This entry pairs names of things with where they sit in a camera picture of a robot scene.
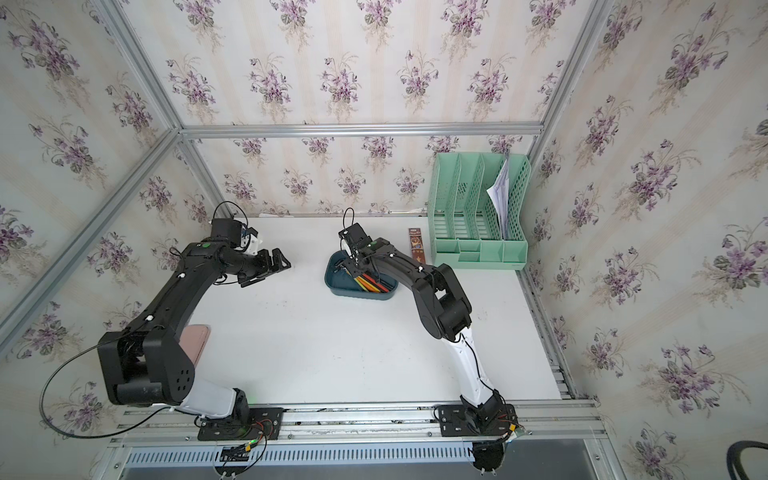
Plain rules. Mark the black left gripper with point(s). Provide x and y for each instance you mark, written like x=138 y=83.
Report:
x=264 y=267

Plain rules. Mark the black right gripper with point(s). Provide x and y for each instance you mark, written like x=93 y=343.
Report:
x=348 y=262

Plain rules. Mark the red handled hex key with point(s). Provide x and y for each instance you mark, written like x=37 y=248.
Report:
x=376 y=284

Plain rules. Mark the green handled hex key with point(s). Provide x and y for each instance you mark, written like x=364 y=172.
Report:
x=353 y=284

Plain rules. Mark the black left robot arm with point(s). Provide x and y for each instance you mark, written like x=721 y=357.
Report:
x=145 y=364

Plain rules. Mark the pink object behind arm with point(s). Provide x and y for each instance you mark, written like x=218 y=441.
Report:
x=193 y=341

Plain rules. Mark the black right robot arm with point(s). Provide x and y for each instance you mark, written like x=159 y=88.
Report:
x=443 y=309

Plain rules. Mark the teal plastic storage box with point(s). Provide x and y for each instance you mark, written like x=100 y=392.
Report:
x=335 y=281

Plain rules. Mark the red pencil box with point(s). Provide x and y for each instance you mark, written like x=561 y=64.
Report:
x=416 y=245

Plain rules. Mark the mint green file organizer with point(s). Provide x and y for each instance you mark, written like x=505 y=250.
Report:
x=463 y=227

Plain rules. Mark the white slotted vent panel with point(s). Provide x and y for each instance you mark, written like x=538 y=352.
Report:
x=304 y=455

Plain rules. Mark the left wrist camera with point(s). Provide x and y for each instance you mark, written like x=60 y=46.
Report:
x=234 y=233

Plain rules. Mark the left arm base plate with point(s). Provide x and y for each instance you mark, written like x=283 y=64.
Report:
x=260 y=421

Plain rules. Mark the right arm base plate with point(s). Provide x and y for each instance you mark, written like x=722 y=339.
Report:
x=457 y=420

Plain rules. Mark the aluminium mounting rail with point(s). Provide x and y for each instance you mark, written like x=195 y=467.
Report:
x=331 y=423

